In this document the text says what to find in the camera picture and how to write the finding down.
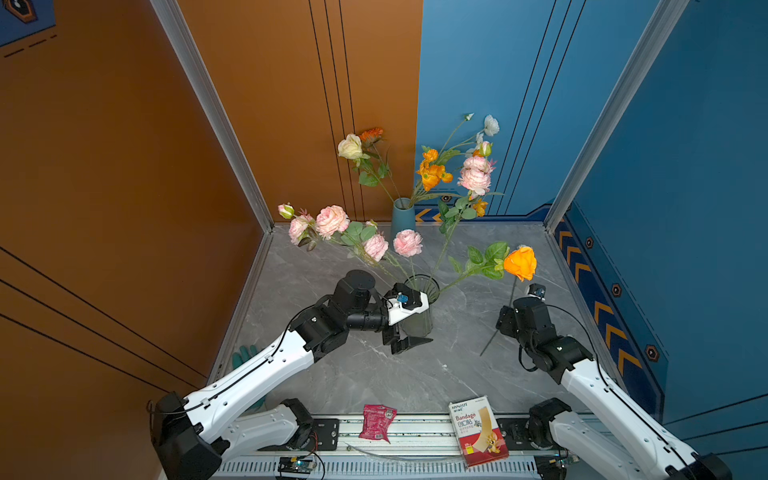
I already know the clear ribbed glass vase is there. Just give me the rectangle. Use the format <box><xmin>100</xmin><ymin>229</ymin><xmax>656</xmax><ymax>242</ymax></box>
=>
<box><xmin>400</xmin><ymin>274</ymin><xmax>442</xmax><ymax>338</ymax></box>

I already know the yellow rose flower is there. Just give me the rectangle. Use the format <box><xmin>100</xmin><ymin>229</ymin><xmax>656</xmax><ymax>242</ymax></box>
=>
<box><xmin>439</xmin><ymin>241</ymin><xmax>538</xmax><ymax>293</ymax></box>

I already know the teal ceramic vase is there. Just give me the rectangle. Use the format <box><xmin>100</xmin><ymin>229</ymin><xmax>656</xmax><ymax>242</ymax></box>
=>
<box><xmin>391</xmin><ymin>197</ymin><xmax>416</xmax><ymax>240</ymax></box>

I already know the pink rose spray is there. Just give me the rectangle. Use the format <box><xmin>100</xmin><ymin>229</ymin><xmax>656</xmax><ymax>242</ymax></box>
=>
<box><xmin>277</xmin><ymin>203</ymin><xmax>408</xmax><ymax>282</ymax></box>
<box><xmin>430</xmin><ymin>156</ymin><xmax>494</xmax><ymax>279</ymax></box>

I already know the white rose flower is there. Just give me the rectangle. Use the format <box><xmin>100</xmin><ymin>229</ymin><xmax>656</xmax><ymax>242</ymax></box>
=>
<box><xmin>337</xmin><ymin>133</ymin><xmax>394</xmax><ymax>202</ymax></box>

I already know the orange gerbera flower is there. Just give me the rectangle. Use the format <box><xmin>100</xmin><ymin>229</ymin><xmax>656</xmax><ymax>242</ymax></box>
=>
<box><xmin>359</xmin><ymin>127</ymin><xmax>400</xmax><ymax>201</ymax></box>

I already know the white ranunculus spray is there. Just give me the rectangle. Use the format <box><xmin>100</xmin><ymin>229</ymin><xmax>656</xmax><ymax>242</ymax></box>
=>
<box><xmin>422</xmin><ymin>113</ymin><xmax>500</xmax><ymax>166</ymax></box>

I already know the pink carnation spray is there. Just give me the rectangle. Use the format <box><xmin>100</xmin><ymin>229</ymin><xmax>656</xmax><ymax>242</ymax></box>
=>
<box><xmin>362</xmin><ymin>229</ymin><xmax>429</xmax><ymax>292</ymax></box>

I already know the yellow orange poppy spray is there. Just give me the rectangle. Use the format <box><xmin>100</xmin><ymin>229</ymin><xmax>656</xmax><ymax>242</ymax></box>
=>
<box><xmin>411</xmin><ymin>147</ymin><xmax>454</xmax><ymax>206</ymax></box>

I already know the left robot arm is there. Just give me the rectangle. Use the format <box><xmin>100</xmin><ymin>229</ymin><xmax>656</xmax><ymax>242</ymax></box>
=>
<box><xmin>148</xmin><ymin>270</ymin><xmax>430</xmax><ymax>479</ymax></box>

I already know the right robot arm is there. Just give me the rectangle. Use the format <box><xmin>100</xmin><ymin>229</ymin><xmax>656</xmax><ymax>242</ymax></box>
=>
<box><xmin>496</xmin><ymin>295</ymin><xmax>733</xmax><ymax>479</ymax></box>

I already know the pink snack packet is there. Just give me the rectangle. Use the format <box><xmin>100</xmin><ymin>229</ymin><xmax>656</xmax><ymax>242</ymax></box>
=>
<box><xmin>359</xmin><ymin>404</ymin><xmax>398</xmax><ymax>443</ymax></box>

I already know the red bandage box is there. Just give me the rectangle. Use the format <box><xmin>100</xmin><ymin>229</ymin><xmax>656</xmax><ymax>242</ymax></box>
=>
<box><xmin>449</xmin><ymin>396</ymin><xmax>509</xmax><ymax>467</ymax></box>

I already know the right green circuit board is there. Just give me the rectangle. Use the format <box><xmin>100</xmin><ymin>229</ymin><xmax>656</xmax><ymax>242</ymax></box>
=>
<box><xmin>549</xmin><ymin>450</ymin><xmax>580</xmax><ymax>469</ymax></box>

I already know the green circuit board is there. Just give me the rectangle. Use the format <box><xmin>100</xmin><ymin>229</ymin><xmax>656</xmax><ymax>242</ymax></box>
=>
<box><xmin>276</xmin><ymin>457</ymin><xmax>318</xmax><ymax>479</ymax></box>
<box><xmin>549</xmin><ymin>450</ymin><xmax>580</xmax><ymax>469</ymax></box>

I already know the green rubber glove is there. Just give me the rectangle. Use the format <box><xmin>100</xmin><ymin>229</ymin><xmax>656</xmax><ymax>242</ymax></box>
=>
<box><xmin>232</xmin><ymin>345</ymin><xmax>266</xmax><ymax>415</ymax></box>

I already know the left green circuit board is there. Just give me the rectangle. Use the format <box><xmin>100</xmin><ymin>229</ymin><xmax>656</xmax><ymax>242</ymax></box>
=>
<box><xmin>276</xmin><ymin>457</ymin><xmax>318</xmax><ymax>479</ymax></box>

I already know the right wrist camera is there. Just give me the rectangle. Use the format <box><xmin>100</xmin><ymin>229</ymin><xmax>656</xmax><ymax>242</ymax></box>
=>
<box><xmin>527</xmin><ymin>283</ymin><xmax>546</xmax><ymax>301</ymax></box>

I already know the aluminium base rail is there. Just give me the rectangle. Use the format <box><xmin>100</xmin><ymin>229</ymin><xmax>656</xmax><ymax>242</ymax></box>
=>
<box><xmin>157</xmin><ymin>412</ymin><xmax>688</xmax><ymax>480</ymax></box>

